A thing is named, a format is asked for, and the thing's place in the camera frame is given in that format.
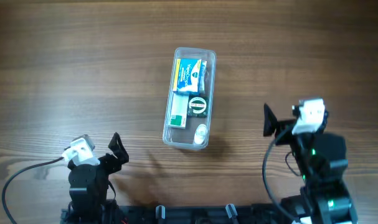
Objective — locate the green Zam-Buk box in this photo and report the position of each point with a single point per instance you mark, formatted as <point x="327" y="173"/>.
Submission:
<point x="198" y="106"/>

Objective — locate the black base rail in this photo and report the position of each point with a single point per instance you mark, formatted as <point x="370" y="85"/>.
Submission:
<point x="256" y="213"/>

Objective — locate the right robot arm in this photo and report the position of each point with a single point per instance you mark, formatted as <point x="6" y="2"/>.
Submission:
<point x="321" y="160"/>

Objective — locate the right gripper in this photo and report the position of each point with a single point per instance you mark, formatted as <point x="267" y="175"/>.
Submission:
<point x="286" y="126"/>

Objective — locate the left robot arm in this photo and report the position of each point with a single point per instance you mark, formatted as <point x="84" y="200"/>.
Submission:
<point x="89" y="182"/>

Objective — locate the blue VapoDrops box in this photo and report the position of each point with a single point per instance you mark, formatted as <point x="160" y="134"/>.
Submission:
<point x="188" y="76"/>

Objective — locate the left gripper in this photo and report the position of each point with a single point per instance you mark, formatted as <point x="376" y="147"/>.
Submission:
<point x="106" y="160"/>

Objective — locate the white red medicine box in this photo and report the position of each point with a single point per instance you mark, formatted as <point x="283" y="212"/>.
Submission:
<point x="178" y="114"/>

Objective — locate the clear plastic container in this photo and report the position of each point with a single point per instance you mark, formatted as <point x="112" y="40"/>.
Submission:
<point x="184" y="138"/>

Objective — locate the clear spray bottle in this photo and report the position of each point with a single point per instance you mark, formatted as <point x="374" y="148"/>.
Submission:
<point x="200" y="134"/>

